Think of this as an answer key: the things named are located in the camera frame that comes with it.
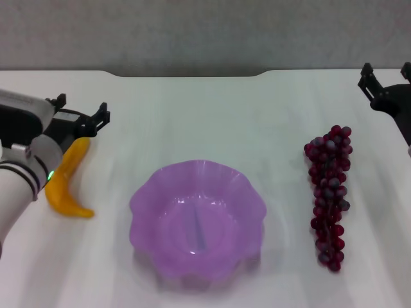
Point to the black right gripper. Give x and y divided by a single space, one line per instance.
399 102

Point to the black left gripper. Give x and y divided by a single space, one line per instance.
65 128

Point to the yellow banana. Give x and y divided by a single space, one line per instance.
59 192

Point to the dark red grape bunch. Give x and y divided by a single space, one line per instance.
327 192

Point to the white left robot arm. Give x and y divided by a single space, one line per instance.
13 192

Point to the purple wavy plastic bowl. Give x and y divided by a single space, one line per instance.
167 208

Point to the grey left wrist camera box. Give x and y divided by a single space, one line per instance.
19 100

